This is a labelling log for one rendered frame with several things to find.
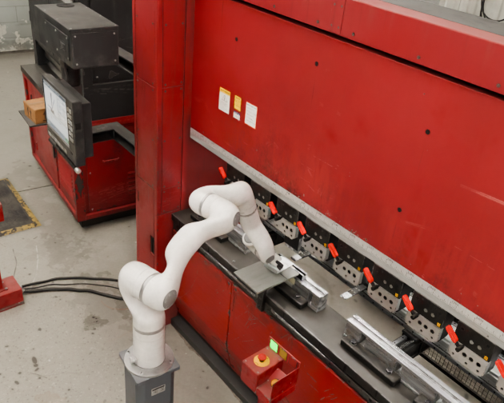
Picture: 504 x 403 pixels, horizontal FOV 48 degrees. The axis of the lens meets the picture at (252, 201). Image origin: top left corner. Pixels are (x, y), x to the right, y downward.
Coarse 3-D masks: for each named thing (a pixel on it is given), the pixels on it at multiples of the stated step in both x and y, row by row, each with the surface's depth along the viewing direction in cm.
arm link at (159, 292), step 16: (208, 208) 215; (224, 208) 212; (192, 224) 210; (208, 224) 210; (224, 224) 211; (176, 240) 207; (192, 240) 208; (176, 256) 204; (176, 272) 201; (144, 288) 197; (160, 288) 195; (176, 288) 200; (160, 304) 195
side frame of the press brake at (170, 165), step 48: (144, 0) 277; (192, 0) 279; (144, 48) 290; (192, 48) 292; (144, 96) 303; (144, 144) 318; (192, 144) 322; (144, 192) 333; (192, 192) 338; (144, 240) 351
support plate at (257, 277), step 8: (256, 264) 280; (240, 272) 273; (248, 272) 274; (256, 272) 274; (264, 272) 275; (272, 272) 276; (288, 272) 277; (296, 272) 277; (248, 280) 269; (256, 280) 269; (264, 280) 270; (272, 280) 270; (280, 280) 271; (256, 288) 264; (264, 288) 265
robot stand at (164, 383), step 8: (120, 352) 224; (176, 360) 223; (176, 368) 219; (128, 376) 222; (136, 376) 214; (160, 376) 216; (168, 376) 220; (128, 384) 224; (136, 384) 212; (144, 384) 215; (152, 384) 217; (160, 384) 220; (168, 384) 222; (128, 392) 227; (136, 392) 218; (144, 392) 217; (152, 392) 219; (160, 392) 222; (168, 392) 225; (128, 400) 230; (136, 400) 220; (144, 400) 219; (152, 400) 222; (160, 400) 224; (168, 400) 227
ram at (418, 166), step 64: (256, 64) 257; (320, 64) 226; (384, 64) 202; (192, 128) 314; (256, 128) 269; (320, 128) 236; (384, 128) 209; (448, 128) 189; (320, 192) 246; (384, 192) 218; (448, 192) 195; (448, 256) 202
